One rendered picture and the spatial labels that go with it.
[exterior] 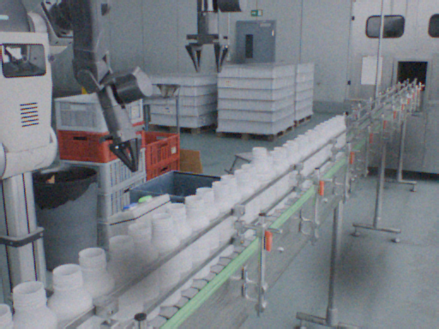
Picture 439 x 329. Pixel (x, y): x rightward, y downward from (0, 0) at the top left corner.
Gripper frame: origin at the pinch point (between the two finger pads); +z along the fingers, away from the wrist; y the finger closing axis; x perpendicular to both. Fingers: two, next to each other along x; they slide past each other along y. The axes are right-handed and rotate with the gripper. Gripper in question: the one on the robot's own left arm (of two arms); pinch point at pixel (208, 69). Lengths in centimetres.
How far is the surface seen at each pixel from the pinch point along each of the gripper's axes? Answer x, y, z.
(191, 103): -602, 353, 84
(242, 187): 14.5, -16.3, 26.9
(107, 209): -142, 159, 106
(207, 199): 31.7, -16.2, 24.9
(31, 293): 77, -14, 25
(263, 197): 2.6, -17.2, 32.7
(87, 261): 68, -16, 24
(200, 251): 38, -18, 34
